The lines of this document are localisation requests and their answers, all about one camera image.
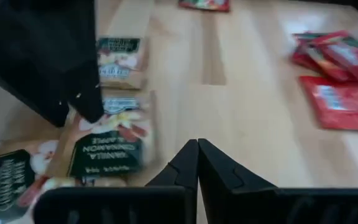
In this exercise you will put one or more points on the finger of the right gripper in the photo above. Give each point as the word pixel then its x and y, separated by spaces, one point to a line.
pixel 79 77
pixel 26 68

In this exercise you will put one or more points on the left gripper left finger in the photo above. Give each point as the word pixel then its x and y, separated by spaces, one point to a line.
pixel 182 171

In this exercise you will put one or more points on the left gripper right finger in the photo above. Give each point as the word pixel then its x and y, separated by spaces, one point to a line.
pixel 222 174

